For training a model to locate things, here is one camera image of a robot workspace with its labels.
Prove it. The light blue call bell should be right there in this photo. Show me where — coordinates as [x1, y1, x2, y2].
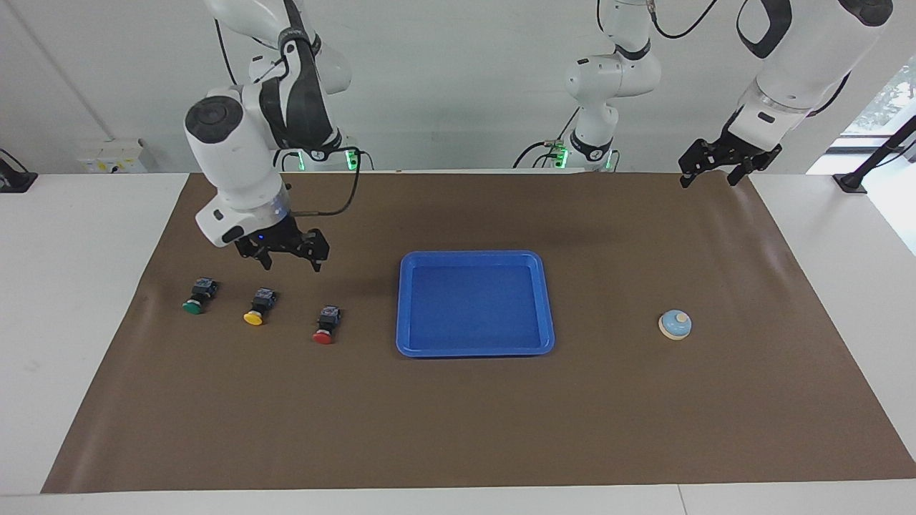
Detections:
[658, 309, 693, 340]

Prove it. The black table clamp mount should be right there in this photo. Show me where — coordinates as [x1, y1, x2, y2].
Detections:
[0, 149, 38, 194]

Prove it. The yellow push button switch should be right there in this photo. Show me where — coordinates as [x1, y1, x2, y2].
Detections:
[243, 288, 278, 327]

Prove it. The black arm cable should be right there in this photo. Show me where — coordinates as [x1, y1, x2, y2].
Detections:
[648, 0, 720, 41]
[213, 18, 362, 217]

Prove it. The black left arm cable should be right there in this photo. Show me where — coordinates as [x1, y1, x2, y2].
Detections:
[648, 0, 720, 41]

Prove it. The green push button switch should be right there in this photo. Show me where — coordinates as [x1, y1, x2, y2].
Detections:
[182, 278, 219, 315]

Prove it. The blue plastic tray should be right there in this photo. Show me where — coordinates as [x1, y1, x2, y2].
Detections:
[396, 250, 555, 358]

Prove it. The window with green foliage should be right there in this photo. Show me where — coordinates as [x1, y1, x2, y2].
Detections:
[834, 56, 916, 155]

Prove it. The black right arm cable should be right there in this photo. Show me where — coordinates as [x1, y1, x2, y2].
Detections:
[213, 18, 362, 217]

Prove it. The black stand with pole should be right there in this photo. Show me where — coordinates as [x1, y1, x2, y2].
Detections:
[832, 114, 916, 195]

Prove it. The black base cable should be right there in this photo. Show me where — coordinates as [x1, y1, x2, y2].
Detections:
[271, 138, 374, 172]
[512, 106, 582, 170]

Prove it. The white power outlet box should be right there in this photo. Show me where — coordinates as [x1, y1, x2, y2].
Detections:
[77, 139, 147, 174]

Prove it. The brown table mat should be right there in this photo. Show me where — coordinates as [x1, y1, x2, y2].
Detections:
[41, 172, 916, 494]

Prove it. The red push button switch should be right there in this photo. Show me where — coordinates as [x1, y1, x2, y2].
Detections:
[313, 305, 342, 345]

